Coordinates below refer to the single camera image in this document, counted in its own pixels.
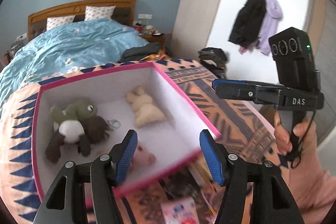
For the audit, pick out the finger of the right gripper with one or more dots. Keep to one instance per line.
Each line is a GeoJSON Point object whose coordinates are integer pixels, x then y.
{"type": "Point", "coordinates": [243, 90]}

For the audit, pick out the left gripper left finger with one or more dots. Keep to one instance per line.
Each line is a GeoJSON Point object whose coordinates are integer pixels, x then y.
{"type": "Point", "coordinates": [65, 200]}

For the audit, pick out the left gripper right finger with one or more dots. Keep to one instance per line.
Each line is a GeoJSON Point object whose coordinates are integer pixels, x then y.
{"type": "Point", "coordinates": [272, 201]}

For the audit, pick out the pink storage box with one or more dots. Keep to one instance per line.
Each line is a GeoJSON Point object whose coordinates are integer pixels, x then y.
{"type": "Point", "coordinates": [174, 141]}

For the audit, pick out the pink tissue pack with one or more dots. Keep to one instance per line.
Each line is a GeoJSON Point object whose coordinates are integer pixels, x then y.
{"type": "Point", "coordinates": [182, 211]}

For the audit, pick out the right hand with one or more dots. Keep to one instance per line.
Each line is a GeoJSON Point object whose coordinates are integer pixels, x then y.
{"type": "Point", "coordinates": [304, 130]}

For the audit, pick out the orange patterned blanket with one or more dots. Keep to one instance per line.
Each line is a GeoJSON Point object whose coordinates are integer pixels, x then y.
{"type": "Point", "coordinates": [242, 129]}

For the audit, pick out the pink doll toy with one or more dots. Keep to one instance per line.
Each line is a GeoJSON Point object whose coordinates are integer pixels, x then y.
{"type": "Point", "coordinates": [141, 158]}

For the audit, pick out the green frog plush toy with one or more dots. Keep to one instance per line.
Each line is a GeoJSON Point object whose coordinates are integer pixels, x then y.
{"type": "Point", "coordinates": [77, 124]}

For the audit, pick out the black hanging jacket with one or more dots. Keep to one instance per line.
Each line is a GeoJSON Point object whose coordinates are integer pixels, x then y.
{"type": "Point", "coordinates": [247, 25]}

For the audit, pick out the cream bunny plush toy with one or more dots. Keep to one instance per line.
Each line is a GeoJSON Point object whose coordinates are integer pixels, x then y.
{"type": "Point", "coordinates": [145, 109]}

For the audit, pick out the lilac hanging hoodie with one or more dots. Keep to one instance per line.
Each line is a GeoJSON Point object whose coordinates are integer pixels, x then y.
{"type": "Point", "coordinates": [269, 26]}

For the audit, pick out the dark folded clothes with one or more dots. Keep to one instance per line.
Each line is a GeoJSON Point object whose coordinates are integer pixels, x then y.
{"type": "Point", "coordinates": [138, 53]}

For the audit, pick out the wooden nightstand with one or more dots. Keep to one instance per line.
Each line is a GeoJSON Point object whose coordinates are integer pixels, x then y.
{"type": "Point", "coordinates": [162, 39]}

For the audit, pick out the blue duvet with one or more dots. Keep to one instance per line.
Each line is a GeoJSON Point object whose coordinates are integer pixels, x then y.
{"type": "Point", "coordinates": [65, 49]}

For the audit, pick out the left patterned pillow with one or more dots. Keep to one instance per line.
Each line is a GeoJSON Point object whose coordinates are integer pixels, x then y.
{"type": "Point", "coordinates": [59, 21]}

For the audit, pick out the patterned pillow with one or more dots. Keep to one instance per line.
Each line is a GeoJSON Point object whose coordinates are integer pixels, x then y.
{"type": "Point", "coordinates": [95, 12]}
{"type": "Point", "coordinates": [59, 21]}

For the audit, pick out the wooden headboard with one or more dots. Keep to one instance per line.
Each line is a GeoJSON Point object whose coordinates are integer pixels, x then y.
{"type": "Point", "coordinates": [123, 13]}

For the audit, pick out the right patterned pillow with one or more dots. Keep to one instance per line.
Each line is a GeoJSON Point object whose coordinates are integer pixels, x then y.
{"type": "Point", "coordinates": [95, 12]}

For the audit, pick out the black camera box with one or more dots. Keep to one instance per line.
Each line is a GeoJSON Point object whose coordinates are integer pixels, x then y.
{"type": "Point", "coordinates": [292, 52]}

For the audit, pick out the white wall socket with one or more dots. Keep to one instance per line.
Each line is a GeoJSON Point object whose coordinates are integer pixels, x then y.
{"type": "Point", "coordinates": [144, 16]}

